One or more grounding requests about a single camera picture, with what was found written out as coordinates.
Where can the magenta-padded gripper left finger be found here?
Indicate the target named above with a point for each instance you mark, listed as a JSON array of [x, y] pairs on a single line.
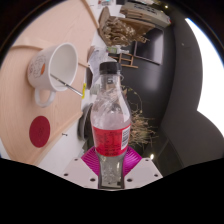
[[80, 171]]

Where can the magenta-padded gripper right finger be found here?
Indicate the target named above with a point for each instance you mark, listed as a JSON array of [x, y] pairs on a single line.
[[145, 171]]

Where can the clear bottle with red label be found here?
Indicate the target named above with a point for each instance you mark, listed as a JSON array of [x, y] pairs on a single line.
[[111, 140]]

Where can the round ceiling spotlight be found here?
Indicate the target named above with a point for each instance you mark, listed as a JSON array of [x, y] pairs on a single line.
[[151, 156]]

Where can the grey plant saucer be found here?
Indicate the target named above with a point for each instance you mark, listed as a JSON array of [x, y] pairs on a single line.
[[81, 125]]

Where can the flat round red coaster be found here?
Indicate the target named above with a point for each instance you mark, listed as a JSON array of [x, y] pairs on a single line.
[[39, 131]]

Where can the yellow sticky note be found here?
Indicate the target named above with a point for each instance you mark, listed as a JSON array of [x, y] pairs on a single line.
[[83, 90]]

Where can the thin paintbrush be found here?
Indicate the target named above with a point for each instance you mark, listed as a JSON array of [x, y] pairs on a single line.
[[68, 86]]

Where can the white printed mug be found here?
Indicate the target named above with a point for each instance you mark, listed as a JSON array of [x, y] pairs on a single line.
[[40, 70]]

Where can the crumpled printed paper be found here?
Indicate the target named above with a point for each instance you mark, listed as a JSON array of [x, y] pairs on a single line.
[[96, 61]]

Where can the wooden easel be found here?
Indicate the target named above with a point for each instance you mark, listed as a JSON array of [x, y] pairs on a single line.
[[125, 60]]

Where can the long ceiling light panel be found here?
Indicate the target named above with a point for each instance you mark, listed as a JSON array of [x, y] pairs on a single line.
[[210, 76]]

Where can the green labelled spray bottle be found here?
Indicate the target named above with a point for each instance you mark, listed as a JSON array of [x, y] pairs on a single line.
[[115, 49]]

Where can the white notice board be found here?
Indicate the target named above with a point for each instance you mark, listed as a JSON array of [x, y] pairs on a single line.
[[146, 13]]

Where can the black wall screen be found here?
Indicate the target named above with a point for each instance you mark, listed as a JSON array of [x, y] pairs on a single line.
[[151, 46]]

